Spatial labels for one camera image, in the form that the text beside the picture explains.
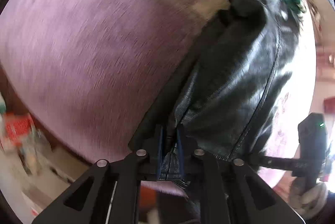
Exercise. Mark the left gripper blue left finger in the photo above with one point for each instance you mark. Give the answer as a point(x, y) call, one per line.
point(159, 152)

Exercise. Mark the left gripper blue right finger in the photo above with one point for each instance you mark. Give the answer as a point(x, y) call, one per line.
point(180, 153)

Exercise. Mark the black leather jacket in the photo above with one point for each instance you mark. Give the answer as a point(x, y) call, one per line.
point(224, 93)

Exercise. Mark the gloved right hand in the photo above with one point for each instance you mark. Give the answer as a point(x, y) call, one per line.
point(307, 203)

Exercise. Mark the floral plush bed blanket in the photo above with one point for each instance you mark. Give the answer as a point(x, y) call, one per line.
point(89, 70)

